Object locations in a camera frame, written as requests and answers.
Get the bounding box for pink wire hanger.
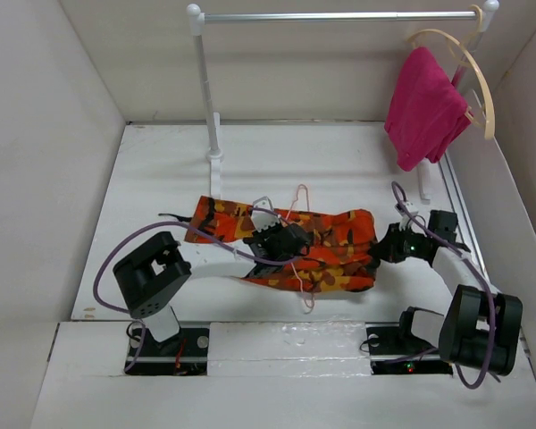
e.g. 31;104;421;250
285;183;315;314

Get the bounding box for orange camouflage trousers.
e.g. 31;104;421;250
174;196;377;293

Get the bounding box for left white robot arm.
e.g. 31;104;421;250
113;223;312;355

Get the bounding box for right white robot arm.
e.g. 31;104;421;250
369;204;523;376

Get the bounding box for beige plastic hanger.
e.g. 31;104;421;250
406;1;499;140

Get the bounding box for magenta hanging garment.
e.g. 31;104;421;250
384;47;471;172

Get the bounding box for white and silver clothes rack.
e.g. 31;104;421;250
186;0;501;202

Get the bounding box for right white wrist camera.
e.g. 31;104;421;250
395;200;419;231

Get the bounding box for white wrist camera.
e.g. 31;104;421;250
250;196;281;232
395;200;419;231

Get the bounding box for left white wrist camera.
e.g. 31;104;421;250
250;196;281;232

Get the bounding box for aluminium side rail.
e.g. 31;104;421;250
439;155;489;279

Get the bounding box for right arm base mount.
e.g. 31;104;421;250
359;322;453;376

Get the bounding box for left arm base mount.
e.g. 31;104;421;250
123;324;210;376

